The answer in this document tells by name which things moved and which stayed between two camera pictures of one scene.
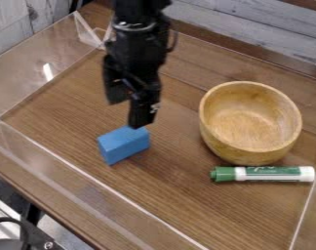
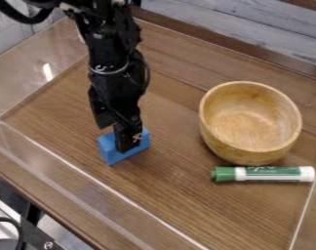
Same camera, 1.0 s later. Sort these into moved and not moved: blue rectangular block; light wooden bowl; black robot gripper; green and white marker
Moved: black robot gripper
Not moved: blue rectangular block; light wooden bowl; green and white marker
